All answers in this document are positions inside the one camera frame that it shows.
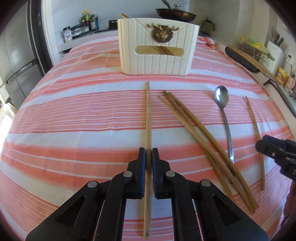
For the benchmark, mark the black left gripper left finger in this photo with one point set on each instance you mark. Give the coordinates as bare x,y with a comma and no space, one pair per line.
97,210

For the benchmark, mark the wire rack with bags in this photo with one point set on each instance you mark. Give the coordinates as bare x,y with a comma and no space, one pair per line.
256,50

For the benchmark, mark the white ribbed utensil box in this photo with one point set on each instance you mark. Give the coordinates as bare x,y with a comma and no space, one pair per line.
150,46

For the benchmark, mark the sauce bottles group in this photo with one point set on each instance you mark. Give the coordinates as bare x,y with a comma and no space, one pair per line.
89,22

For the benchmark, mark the spice jar with label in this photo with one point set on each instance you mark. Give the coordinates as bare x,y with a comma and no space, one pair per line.
67,33

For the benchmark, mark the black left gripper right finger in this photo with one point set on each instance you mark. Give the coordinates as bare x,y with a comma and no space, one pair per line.
200,210

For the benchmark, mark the black wok with lid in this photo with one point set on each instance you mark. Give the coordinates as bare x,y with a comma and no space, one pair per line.
175,13

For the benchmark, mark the white knife block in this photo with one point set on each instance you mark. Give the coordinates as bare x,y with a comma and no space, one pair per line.
276,54

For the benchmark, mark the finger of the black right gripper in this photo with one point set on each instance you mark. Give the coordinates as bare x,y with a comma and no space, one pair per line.
271,149

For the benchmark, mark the long steel spoon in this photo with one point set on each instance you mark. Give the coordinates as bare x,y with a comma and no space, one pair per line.
221,97

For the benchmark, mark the yellow snack packet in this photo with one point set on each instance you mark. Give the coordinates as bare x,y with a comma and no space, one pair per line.
282,77

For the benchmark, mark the pink striped tablecloth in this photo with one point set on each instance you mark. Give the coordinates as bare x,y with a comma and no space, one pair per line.
85,120

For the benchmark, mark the grey refrigerator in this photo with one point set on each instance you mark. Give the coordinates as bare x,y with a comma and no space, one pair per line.
21,65

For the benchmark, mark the dark glass coffee press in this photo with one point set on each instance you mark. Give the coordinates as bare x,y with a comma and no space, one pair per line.
207,27

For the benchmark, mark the wooden cutting board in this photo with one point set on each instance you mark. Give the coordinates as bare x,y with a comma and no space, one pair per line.
261,68

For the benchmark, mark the black tray on counter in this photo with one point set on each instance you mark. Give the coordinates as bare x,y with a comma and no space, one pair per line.
236,56

